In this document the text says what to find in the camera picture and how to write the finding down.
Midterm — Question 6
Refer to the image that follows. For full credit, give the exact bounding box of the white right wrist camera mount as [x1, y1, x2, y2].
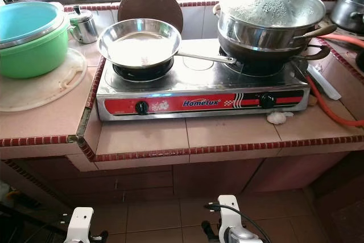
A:
[217, 195, 242, 243]

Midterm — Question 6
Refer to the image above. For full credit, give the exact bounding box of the white cutting board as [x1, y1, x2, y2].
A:
[0, 48, 88, 113]

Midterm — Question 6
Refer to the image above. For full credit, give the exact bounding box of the blue plastic basin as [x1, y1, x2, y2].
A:
[0, 1, 66, 47]

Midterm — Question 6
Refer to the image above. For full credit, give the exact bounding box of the steel cooking pot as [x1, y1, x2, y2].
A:
[329, 0, 364, 34]

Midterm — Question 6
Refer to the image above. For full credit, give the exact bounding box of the orange gas hose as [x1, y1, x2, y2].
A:
[306, 75, 364, 128]
[331, 31, 364, 49]

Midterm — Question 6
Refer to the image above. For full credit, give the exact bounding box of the round brown board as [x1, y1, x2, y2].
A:
[118, 0, 184, 30]

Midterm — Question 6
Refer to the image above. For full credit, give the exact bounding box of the small steel kettle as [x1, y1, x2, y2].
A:
[67, 6, 100, 46]

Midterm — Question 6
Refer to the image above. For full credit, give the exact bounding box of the garlic bulb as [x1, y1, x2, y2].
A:
[266, 110, 295, 126]

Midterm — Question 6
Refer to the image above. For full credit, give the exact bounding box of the steel red gas stove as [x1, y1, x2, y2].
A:
[96, 38, 312, 122]

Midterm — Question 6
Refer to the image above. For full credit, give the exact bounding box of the steel frying pan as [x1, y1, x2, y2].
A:
[98, 18, 237, 72]

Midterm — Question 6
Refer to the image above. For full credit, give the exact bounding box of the green plastic basin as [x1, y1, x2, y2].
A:
[0, 18, 72, 80]

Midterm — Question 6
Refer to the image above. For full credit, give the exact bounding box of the steel pot wooden handle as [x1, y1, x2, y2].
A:
[216, 4, 339, 50]

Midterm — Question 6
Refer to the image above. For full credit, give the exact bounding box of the black wok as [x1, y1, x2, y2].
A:
[216, 24, 332, 77]

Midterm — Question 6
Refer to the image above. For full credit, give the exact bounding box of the kitchen knife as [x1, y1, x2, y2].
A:
[304, 61, 342, 101]

